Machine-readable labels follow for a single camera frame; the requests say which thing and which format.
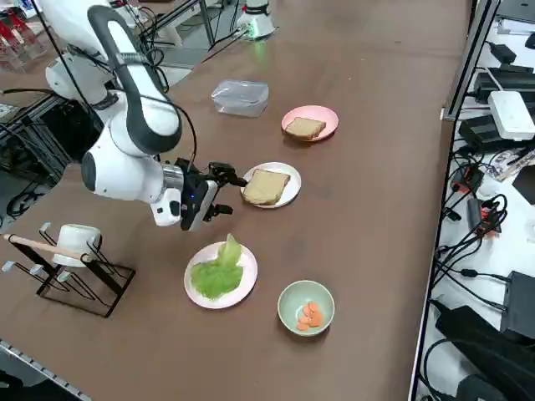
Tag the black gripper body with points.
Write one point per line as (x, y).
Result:
(194, 200)

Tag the brown bread slice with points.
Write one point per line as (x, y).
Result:
(265, 186)
(305, 127)

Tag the green ceramic bowl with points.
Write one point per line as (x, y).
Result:
(292, 301)

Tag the orange carrot slice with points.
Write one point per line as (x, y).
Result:
(315, 322)
(310, 307)
(317, 314)
(303, 325)
(304, 315)

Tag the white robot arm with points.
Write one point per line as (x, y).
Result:
(259, 21)
(121, 175)

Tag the white round plate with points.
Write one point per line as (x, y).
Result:
(292, 175)

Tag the pale round plate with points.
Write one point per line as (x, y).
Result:
(246, 284)

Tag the pink round plate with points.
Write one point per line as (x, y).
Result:
(326, 115)

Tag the green lettuce leaf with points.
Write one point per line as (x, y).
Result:
(217, 275)

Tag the clear plastic container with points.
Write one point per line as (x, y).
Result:
(240, 98)

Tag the white cup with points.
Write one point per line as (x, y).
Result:
(77, 242)

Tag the clear acrylic rack red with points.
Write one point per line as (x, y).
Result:
(21, 42)

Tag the red and black plug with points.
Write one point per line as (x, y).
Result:
(470, 179)

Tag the black adapter with red plug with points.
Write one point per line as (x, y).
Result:
(474, 213)

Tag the black power adapter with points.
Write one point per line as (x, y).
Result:
(480, 131)

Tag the colourful printed packet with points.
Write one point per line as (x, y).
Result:
(514, 165)

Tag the black power strip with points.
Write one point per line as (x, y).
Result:
(505, 81)

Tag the black bag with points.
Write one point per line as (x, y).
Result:
(480, 346)

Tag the black power adapter box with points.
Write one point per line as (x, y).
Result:
(522, 305)

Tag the aluminium rail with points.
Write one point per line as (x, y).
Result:
(33, 363)

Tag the aluminium camera post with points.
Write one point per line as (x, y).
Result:
(472, 62)

